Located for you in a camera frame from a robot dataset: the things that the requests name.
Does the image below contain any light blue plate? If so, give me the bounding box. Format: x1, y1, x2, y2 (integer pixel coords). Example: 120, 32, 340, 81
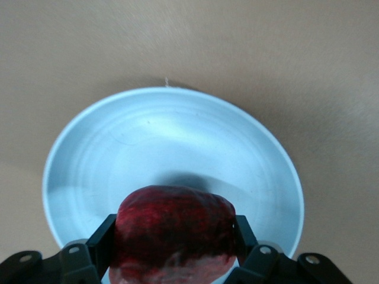
41, 86, 306, 261

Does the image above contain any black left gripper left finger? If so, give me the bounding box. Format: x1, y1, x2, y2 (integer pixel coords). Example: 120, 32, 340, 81
0, 214, 117, 284

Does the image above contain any dark red apple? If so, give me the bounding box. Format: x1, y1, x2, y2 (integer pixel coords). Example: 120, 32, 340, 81
108, 183, 237, 284

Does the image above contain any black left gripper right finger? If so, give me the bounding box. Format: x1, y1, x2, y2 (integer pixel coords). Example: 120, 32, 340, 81
231, 215, 379, 284

